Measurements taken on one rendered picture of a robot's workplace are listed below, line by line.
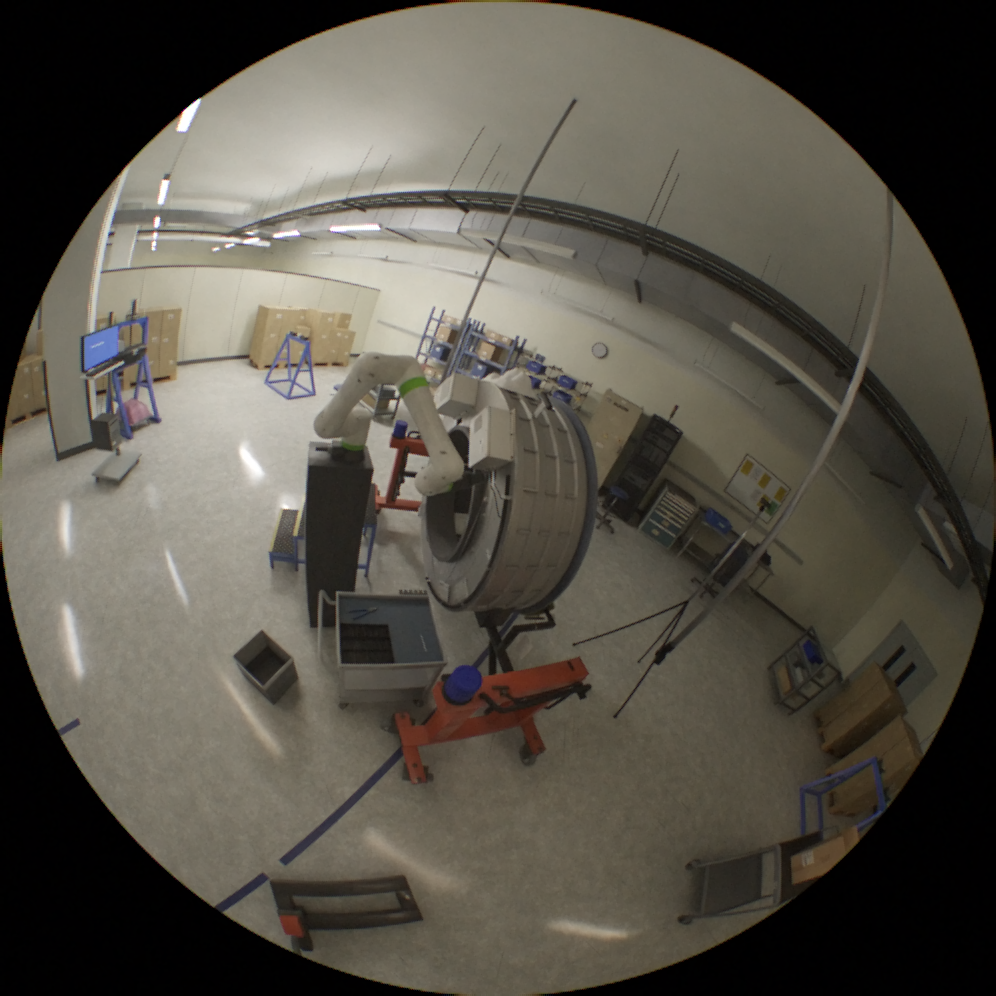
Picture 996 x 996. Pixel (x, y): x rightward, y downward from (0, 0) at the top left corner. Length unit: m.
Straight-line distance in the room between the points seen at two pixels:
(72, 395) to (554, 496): 5.40
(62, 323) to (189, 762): 4.51
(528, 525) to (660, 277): 3.75
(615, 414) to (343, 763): 6.11
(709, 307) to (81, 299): 7.39
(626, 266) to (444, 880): 5.82
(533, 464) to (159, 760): 2.74
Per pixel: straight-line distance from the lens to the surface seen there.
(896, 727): 6.03
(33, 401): 7.81
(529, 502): 1.36
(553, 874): 2.48
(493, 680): 1.40
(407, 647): 1.72
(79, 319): 5.05
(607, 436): 6.18
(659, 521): 6.05
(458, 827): 2.22
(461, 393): 1.86
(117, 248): 11.93
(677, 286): 4.45
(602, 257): 4.64
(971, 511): 5.05
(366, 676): 2.00
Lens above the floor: 2.13
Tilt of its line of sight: 28 degrees down
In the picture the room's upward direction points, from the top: 25 degrees clockwise
